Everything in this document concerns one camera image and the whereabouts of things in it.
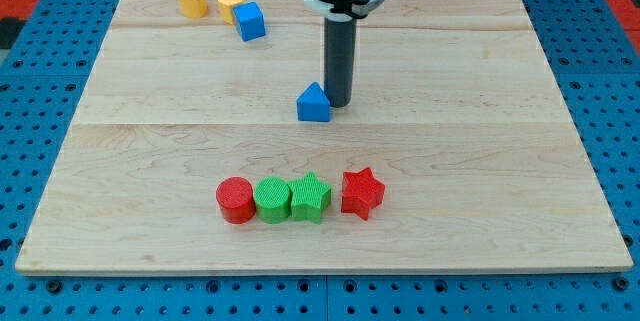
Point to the yellow heart block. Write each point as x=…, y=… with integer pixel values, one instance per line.
x=193, y=8

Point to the blue triangle block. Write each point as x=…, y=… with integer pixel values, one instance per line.
x=313, y=105

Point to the green star block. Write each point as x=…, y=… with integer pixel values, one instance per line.
x=309, y=198

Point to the red star block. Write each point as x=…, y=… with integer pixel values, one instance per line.
x=361, y=192

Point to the green cylinder block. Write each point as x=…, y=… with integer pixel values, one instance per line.
x=272, y=198

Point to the red cylinder block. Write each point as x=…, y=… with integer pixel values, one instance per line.
x=235, y=199

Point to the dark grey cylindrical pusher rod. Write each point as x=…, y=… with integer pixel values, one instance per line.
x=339, y=54

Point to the light wooden board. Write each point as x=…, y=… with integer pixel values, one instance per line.
x=454, y=107

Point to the blue cube block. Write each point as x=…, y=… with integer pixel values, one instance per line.
x=249, y=21

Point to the yellow hexagon block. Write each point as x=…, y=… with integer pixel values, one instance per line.
x=226, y=9

